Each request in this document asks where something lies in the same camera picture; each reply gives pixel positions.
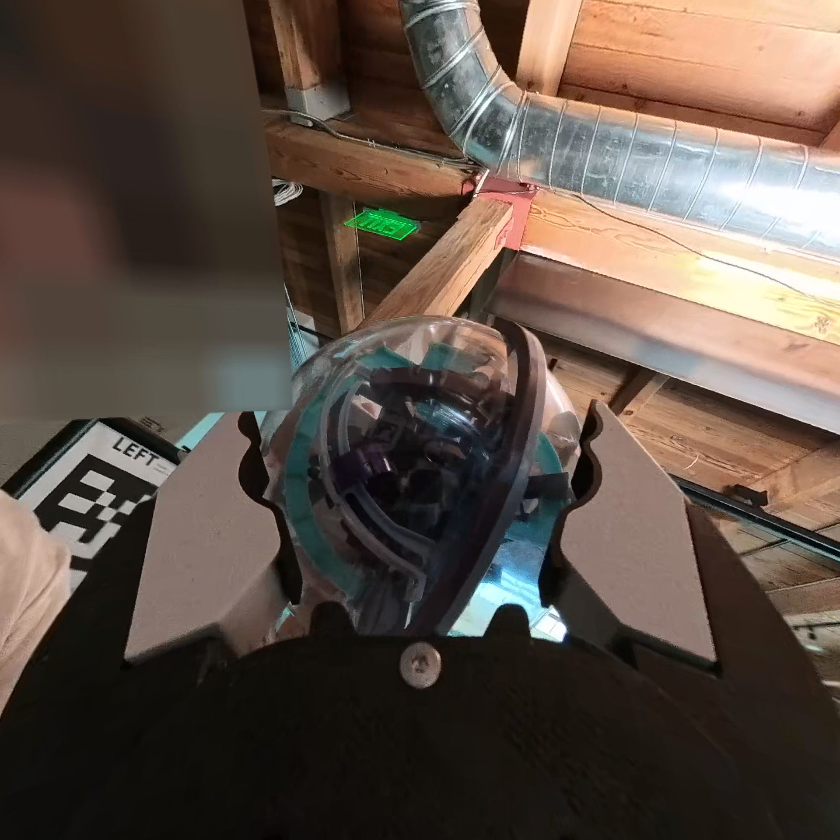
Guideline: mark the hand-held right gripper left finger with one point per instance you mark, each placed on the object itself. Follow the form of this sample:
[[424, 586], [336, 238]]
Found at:
[[197, 558]]

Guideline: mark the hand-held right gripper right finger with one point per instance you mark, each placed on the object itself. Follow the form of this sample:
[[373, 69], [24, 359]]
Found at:
[[636, 558]]

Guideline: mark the clear plastic maze ball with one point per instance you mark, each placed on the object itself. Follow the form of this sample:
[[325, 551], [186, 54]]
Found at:
[[407, 472]]

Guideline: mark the black framed marker sign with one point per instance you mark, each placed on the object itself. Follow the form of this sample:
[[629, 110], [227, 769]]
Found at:
[[85, 485]]

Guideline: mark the printed white shirt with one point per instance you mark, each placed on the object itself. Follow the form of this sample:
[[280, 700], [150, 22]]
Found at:
[[26, 577]]

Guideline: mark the green exit sign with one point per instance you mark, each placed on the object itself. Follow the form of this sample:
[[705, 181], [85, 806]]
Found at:
[[380, 223]]

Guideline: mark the grey junction box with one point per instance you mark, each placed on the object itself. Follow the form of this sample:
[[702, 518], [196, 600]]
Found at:
[[318, 102]]

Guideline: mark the black ceiling track rail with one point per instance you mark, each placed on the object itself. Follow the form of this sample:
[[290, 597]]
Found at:
[[787, 525]]

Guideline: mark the red steel beam bracket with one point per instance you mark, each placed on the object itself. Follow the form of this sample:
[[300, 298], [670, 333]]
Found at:
[[515, 203]]

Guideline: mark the silver spiral air duct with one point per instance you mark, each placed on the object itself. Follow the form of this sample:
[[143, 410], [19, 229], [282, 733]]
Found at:
[[623, 151]]

